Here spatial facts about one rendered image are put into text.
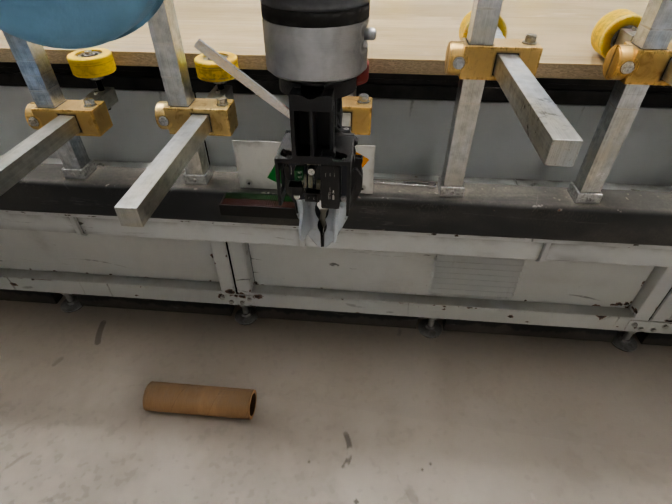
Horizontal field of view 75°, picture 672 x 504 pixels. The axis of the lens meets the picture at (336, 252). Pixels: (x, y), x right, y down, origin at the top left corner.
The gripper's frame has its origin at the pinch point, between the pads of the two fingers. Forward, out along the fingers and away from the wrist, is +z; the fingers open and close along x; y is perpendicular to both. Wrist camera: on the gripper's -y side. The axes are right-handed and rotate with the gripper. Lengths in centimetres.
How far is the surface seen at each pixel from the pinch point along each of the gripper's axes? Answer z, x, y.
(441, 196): 12.1, 19.0, -29.7
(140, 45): -8, -44, -50
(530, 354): 82, 60, -50
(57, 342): 82, -94, -40
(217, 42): -8, -29, -54
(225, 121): -1.4, -20.8, -29.1
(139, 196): -2.1, -24.3, -2.9
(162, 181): -1.4, -23.5, -8.0
